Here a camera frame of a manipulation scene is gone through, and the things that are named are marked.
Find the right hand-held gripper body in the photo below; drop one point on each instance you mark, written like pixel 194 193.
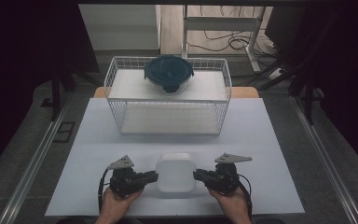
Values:
pixel 227 179

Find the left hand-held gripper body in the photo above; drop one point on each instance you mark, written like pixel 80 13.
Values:
pixel 122 182

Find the white square container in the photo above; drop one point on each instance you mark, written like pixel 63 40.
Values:
pixel 175 172

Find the round container with dark lid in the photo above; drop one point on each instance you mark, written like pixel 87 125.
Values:
pixel 168 71

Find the person's left hand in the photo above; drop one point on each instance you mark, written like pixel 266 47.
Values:
pixel 118 205

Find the person's right hand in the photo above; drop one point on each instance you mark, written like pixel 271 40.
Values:
pixel 230 203

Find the wooden table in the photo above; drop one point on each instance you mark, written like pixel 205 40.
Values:
pixel 245 92

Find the black metal stand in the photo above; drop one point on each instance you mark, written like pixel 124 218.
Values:
pixel 56 93
pixel 307 93

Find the white power strip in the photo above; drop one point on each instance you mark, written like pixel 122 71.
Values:
pixel 275 73

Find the white cabinet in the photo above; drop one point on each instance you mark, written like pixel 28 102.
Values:
pixel 121 28

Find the metal floor rail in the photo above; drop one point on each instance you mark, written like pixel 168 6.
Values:
pixel 32 161
pixel 326 155

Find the white desk frame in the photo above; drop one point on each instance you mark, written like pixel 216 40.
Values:
pixel 220 23

